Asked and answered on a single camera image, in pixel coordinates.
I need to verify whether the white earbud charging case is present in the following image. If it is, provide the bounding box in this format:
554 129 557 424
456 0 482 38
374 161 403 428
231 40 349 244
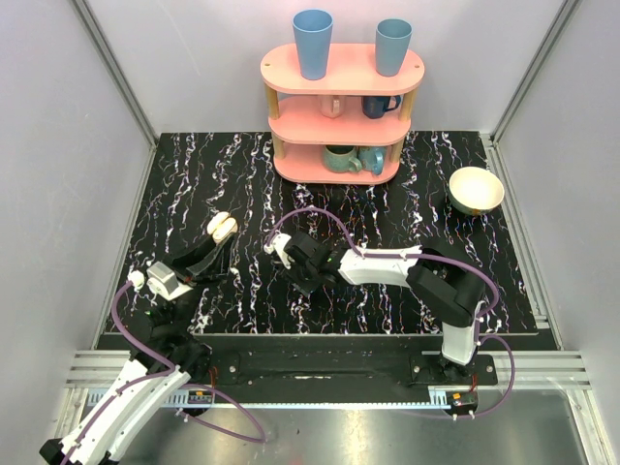
207 211 238 244

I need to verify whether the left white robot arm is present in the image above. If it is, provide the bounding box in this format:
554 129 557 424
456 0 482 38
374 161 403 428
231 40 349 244
40 231 236 464

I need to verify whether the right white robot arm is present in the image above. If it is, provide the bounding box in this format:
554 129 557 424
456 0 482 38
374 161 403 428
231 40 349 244
263 232 485 385

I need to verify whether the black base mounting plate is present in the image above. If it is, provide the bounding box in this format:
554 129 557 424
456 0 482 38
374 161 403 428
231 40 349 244
199 334 498 388

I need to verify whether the teal glazed ceramic mug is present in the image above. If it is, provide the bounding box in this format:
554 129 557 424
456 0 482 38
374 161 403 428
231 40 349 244
323 145 362 173

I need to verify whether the light blue butterfly mug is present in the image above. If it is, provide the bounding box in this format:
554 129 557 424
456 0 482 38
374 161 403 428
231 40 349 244
357 146 387 176

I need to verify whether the pink three-tier shelf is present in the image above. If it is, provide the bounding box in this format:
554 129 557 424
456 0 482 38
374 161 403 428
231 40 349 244
260 44 425 185

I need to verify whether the pink ceramic mug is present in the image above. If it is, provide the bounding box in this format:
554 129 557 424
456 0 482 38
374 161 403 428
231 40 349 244
319 95 347 119

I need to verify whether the dark blue ceramic mug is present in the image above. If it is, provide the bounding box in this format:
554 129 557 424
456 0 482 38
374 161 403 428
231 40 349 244
361 95 402 119

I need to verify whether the cream ceramic bowl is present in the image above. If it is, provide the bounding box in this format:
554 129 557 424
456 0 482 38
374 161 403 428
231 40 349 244
449 167 505 216

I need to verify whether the left blue plastic tumbler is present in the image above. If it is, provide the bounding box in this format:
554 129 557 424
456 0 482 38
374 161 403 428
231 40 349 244
293 9 333 80

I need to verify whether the blue plastic tumbler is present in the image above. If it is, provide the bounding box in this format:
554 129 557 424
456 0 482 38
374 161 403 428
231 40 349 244
293 9 333 80
375 18 413 77

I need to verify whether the right blue plastic tumbler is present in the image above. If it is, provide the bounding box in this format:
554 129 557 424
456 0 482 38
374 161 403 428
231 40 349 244
375 18 413 77

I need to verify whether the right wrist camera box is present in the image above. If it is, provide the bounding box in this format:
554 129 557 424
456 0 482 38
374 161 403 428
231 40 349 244
263 232 292 269

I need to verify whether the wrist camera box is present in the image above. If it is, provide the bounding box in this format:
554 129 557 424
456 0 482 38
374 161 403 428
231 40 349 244
146 262 193 301
263 232 292 269

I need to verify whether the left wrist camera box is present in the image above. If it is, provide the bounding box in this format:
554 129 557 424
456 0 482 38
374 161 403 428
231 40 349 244
146 262 193 301

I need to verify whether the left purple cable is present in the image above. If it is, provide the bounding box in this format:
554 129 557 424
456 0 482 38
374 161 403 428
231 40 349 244
57 270 266 465

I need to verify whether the purple cable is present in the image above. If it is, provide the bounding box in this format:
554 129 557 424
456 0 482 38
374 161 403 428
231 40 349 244
57 270 266 465
263 205 515 420

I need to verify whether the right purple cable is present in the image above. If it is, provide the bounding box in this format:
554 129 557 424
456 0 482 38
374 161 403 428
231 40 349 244
263 205 515 420

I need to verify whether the aluminium frame post left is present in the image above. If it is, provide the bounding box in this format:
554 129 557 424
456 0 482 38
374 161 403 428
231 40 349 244
69 0 159 147

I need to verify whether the aluminium frame post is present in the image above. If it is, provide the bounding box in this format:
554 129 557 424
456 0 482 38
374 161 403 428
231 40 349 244
69 0 159 147
488 0 581 146

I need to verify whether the aluminium frame post right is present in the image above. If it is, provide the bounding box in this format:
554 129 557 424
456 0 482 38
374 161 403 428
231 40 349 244
488 0 581 146

